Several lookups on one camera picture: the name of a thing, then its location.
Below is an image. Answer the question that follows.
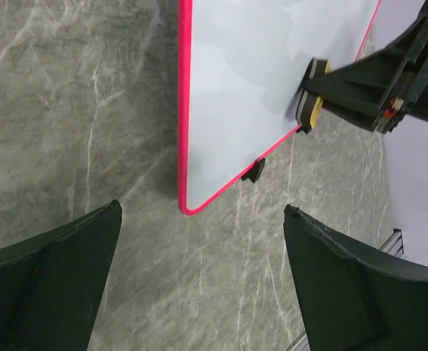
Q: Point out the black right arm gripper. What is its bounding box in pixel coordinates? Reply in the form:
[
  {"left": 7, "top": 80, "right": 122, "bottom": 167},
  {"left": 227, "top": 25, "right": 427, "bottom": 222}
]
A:
[{"left": 305, "top": 1, "right": 428, "bottom": 134}]

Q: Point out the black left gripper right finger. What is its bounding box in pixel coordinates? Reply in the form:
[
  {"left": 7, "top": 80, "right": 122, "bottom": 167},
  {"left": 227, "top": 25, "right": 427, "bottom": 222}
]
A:
[{"left": 283, "top": 205, "right": 428, "bottom": 350}]

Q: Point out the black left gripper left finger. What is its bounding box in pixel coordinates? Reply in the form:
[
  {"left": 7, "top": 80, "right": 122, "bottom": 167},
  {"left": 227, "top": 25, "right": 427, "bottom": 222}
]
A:
[{"left": 0, "top": 200, "right": 122, "bottom": 350}]

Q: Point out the yellow whiteboard eraser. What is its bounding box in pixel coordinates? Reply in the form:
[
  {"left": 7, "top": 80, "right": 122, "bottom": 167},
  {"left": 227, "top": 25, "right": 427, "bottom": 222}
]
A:
[{"left": 296, "top": 58, "right": 331, "bottom": 129}]

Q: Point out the pink framed whiteboard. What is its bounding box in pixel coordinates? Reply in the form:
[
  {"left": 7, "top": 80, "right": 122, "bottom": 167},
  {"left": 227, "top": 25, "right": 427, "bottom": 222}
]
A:
[{"left": 178, "top": 1, "right": 379, "bottom": 216}]

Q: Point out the black right whiteboard foot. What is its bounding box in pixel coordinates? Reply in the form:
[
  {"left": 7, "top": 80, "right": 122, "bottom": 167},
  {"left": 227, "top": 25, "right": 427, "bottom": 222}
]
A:
[{"left": 296, "top": 126, "right": 312, "bottom": 135}]

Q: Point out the black whiteboard foot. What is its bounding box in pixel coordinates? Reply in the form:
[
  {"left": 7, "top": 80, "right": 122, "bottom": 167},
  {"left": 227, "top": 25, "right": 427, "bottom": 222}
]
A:
[
  {"left": 241, "top": 158, "right": 266, "bottom": 184},
  {"left": 296, "top": 126, "right": 312, "bottom": 135}
]

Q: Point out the black left whiteboard foot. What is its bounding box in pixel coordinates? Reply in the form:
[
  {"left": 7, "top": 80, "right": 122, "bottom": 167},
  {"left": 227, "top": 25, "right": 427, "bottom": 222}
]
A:
[{"left": 241, "top": 158, "right": 266, "bottom": 184}]

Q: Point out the aluminium front rail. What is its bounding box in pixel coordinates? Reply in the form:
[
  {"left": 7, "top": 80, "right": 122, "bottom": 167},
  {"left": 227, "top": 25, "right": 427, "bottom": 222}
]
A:
[{"left": 285, "top": 331, "right": 310, "bottom": 351}]

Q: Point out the aluminium rail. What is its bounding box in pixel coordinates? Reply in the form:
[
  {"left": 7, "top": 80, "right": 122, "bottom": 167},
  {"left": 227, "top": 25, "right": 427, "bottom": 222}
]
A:
[
  {"left": 380, "top": 229, "right": 405, "bottom": 258},
  {"left": 285, "top": 331, "right": 310, "bottom": 351}
]

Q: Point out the aluminium right side rail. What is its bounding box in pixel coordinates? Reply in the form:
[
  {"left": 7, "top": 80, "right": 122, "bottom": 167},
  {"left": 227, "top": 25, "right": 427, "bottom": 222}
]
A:
[{"left": 380, "top": 229, "right": 405, "bottom": 258}]

